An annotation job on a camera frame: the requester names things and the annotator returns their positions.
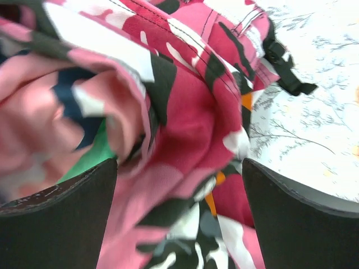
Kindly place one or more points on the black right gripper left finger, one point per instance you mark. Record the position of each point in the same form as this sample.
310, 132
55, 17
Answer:
61, 227

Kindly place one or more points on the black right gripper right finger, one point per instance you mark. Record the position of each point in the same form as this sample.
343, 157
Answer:
299, 227

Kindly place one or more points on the pink navy leaf-print cloth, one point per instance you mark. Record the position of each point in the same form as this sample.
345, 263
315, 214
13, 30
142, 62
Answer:
51, 111

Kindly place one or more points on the orange grey camouflage cloth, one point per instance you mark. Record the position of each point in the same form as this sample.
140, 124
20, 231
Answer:
205, 218

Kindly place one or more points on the green tie-dye cloth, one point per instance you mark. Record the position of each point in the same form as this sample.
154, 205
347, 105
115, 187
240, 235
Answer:
99, 151

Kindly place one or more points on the pink camouflage cloth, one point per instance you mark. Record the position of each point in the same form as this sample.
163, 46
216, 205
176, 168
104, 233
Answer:
204, 55

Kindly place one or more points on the floral patterned table mat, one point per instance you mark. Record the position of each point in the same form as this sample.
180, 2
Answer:
313, 139

